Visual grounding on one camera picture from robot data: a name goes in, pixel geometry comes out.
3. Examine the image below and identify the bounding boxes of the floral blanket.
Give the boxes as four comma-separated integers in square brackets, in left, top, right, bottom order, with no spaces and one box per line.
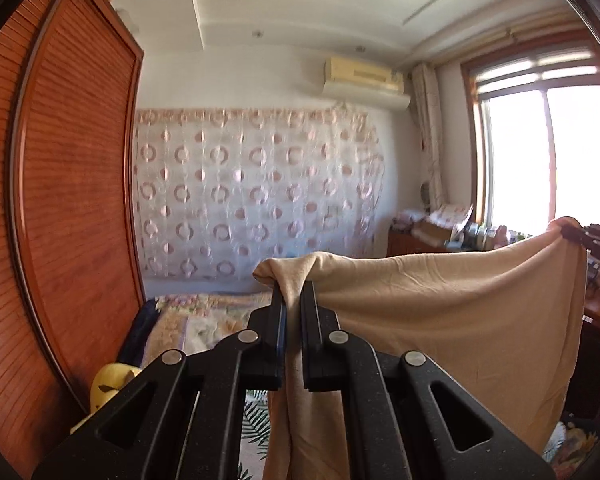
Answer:
[152,292,276,356]

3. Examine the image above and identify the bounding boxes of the cream wall air conditioner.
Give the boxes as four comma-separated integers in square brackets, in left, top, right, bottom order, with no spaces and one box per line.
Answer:
[321,56,412,112]

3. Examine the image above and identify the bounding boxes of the dark blue bed sheet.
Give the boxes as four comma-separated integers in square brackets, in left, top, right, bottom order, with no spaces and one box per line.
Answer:
[120,297,161,368]

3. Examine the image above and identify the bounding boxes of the beige printed T-shirt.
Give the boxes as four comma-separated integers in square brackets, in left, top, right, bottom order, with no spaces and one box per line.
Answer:
[252,216,588,480]

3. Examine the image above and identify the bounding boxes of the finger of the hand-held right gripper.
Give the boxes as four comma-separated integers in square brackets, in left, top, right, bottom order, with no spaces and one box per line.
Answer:
[561,224,593,252]

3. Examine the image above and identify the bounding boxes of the drawn floral curtain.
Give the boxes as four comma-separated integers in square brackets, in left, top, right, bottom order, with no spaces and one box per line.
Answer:
[411,62,448,213]

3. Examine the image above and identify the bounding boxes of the yellow plush toy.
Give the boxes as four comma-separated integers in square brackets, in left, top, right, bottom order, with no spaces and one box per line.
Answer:
[70,362,143,436]

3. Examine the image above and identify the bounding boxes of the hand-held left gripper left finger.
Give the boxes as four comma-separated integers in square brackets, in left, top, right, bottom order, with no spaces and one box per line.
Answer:
[32,280,287,480]

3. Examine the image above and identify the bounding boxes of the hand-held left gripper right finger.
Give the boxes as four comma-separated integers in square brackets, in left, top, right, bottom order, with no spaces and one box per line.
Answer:
[300,280,556,480]

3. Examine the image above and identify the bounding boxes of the cardboard box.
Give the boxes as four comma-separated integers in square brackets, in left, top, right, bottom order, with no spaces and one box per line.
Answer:
[412,220,453,247]

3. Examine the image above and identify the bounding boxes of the wooden framed window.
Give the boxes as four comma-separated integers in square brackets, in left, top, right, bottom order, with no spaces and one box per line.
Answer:
[460,30,600,241]

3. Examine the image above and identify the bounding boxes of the leaf-print bed sheet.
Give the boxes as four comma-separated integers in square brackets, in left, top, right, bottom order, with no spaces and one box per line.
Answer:
[237,389,272,480]

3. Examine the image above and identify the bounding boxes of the wooden slatted wardrobe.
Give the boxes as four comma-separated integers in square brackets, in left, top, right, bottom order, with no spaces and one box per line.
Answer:
[0,0,146,480]

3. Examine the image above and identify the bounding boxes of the sheer circle-print curtain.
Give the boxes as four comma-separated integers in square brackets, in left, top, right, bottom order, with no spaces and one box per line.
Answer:
[134,107,385,281]

